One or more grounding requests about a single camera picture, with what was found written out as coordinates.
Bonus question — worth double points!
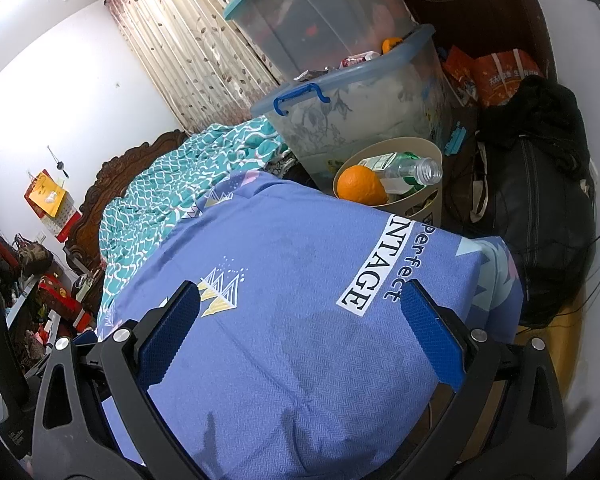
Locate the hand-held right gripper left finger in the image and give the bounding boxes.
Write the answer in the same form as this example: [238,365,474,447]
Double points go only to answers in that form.
[30,280,211,480]

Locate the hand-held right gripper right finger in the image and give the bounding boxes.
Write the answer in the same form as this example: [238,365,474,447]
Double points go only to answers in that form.
[397,279,568,480]

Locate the beige waste basket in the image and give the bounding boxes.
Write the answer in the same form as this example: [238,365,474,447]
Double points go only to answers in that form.
[332,136,443,226]

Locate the orange peel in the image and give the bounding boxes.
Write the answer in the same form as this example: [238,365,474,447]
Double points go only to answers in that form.
[337,165,388,206]

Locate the clear plastic bottle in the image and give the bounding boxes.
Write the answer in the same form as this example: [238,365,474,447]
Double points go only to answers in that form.
[357,151,443,196]

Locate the grey metal shelf rack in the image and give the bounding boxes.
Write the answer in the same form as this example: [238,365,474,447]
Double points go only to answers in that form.
[0,280,76,376]

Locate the red gift box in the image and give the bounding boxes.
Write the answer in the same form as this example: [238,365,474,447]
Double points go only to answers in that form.
[37,276,96,333]

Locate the brown handbag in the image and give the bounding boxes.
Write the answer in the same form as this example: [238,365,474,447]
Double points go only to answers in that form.
[12,234,55,276]

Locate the blue printed bedsheet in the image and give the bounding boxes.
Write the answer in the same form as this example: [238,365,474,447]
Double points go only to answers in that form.
[97,170,523,480]

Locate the teal patterned quilt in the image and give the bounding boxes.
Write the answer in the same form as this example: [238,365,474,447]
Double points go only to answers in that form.
[100,115,288,311]

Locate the carved wooden headboard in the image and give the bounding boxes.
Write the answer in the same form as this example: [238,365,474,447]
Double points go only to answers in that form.
[62,130,188,266]

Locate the black bag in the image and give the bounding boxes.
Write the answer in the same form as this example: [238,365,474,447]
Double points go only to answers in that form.
[472,77,598,331]

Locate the hanging keys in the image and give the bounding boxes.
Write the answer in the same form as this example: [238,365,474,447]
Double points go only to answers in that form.
[47,145,71,178]

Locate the clear storage bins teal lids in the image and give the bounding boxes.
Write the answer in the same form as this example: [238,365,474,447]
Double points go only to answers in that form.
[250,24,468,191]

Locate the orange package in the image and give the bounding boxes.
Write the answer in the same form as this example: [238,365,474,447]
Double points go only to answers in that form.
[442,45,481,106]

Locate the orange paper bag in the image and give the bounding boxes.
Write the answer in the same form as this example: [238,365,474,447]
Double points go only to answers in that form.
[472,50,546,108]

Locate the leaf patterned curtain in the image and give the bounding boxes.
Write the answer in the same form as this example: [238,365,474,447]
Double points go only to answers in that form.
[105,0,281,133]

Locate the red and white packet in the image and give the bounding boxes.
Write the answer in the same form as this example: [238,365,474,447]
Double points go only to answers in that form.
[340,51,381,68]

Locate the clear storage box teal lid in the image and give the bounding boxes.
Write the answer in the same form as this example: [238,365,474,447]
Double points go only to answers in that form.
[207,0,418,78]

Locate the red and yellow wall calendar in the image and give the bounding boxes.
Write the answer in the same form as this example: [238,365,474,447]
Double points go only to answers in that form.
[24,171,83,236]

